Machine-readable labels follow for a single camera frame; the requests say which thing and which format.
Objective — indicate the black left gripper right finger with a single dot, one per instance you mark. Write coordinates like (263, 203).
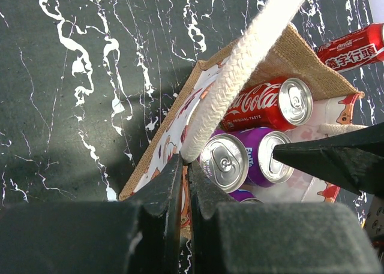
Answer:
(233, 237)

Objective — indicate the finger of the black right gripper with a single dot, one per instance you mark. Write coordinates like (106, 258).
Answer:
(353, 161)

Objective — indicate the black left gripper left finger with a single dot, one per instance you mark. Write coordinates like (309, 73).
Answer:
(137, 235)

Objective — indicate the purple soda can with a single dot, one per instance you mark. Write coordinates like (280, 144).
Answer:
(224, 161)
(259, 144)
(244, 196)

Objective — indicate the red cola can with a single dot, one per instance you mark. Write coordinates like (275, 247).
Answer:
(354, 50)
(281, 104)

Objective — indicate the printed canvas tote bag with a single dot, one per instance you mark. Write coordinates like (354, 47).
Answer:
(271, 47)

